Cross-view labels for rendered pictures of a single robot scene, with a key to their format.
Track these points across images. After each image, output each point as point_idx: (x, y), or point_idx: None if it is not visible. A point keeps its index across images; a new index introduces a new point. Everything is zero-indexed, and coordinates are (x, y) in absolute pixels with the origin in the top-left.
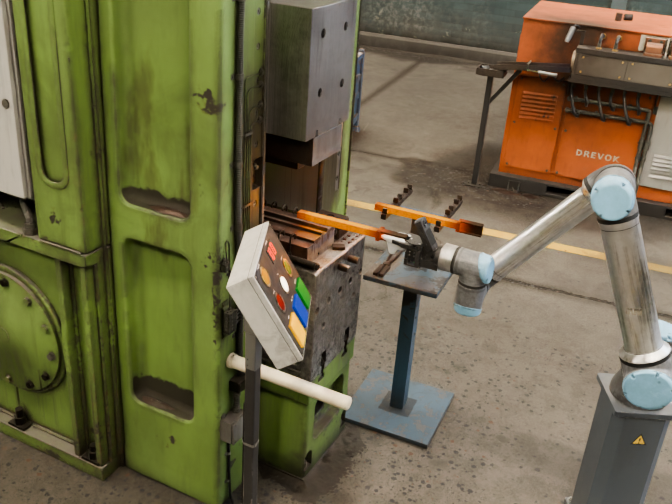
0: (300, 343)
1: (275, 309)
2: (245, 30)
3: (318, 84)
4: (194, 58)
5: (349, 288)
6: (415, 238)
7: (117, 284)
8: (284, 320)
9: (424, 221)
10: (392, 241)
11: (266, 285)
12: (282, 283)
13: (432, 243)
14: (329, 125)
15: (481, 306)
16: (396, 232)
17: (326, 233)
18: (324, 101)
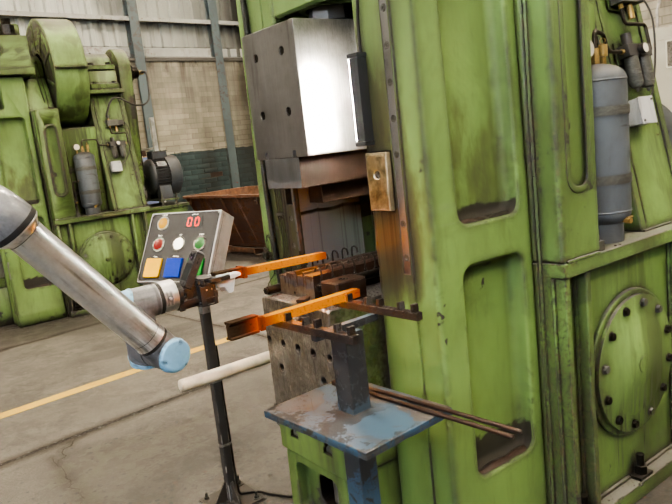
0: (143, 273)
1: (148, 241)
2: None
3: (259, 107)
4: None
5: (314, 363)
6: (205, 276)
7: None
8: (148, 252)
9: (192, 253)
10: None
11: (157, 226)
12: (175, 240)
13: (182, 278)
14: (281, 153)
15: (129, 356)
16: (226, 270)
17: (301, 277)
18: (269, 126)
